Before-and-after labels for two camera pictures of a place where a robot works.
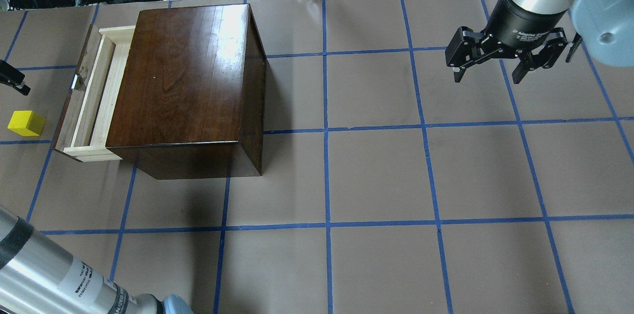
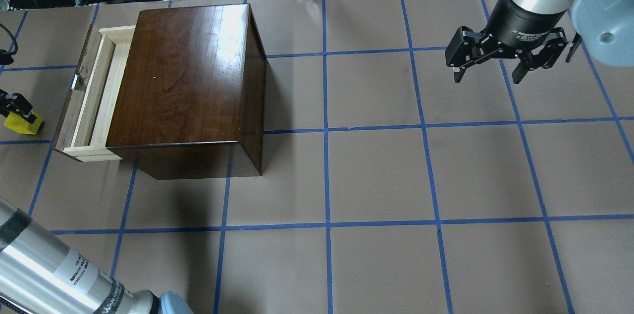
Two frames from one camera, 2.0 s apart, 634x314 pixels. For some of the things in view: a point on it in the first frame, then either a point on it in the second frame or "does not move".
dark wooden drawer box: (181, 94) does not move
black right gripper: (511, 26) does not move
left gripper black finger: (11, 76) -> (18, 104)
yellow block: (26, 123) does not move
